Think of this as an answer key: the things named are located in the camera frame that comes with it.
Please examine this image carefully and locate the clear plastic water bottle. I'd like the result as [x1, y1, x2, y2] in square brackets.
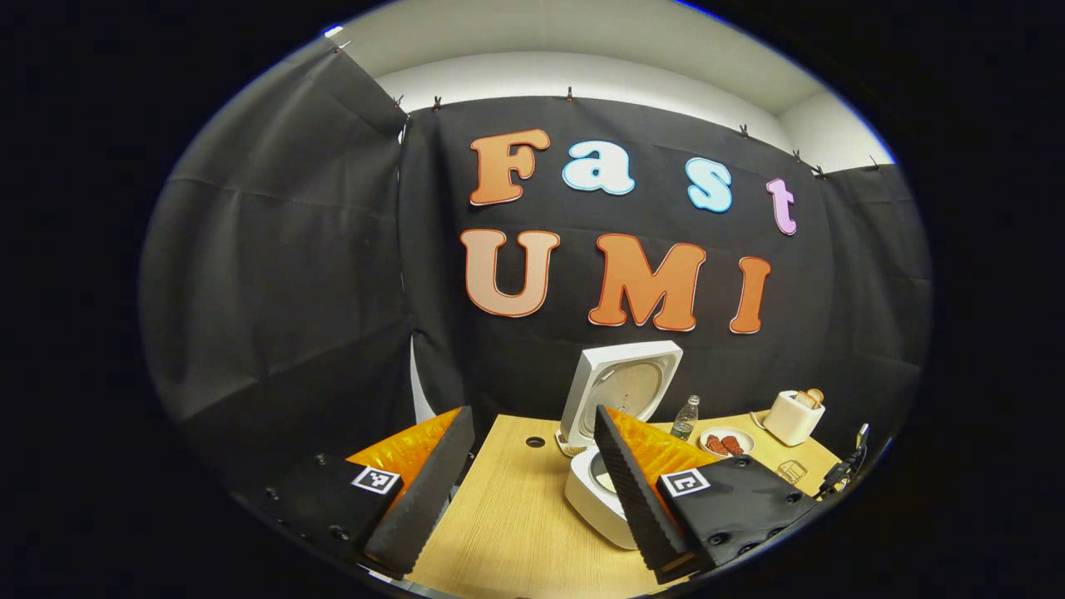
[671, 395, 701, 442]

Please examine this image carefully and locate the white rice cooker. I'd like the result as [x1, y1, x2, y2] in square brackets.
[557, 339, 685, 552]

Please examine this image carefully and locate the white round plate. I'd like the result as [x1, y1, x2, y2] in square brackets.
[699, 427, 756, 458]

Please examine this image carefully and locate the white toaster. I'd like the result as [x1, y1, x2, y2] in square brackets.
[762, 389, 826, 447]

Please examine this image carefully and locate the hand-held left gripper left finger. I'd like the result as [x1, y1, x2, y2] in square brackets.
[241, 406, 477, 582]

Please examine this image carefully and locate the black backdrop cloth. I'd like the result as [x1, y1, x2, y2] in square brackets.
[140, 37, 933, 500]

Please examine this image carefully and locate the row of black clips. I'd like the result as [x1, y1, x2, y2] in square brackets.
[333, 37, 881, 180]

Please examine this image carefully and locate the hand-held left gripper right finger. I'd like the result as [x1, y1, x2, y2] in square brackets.
[592, 405, 820, 585]

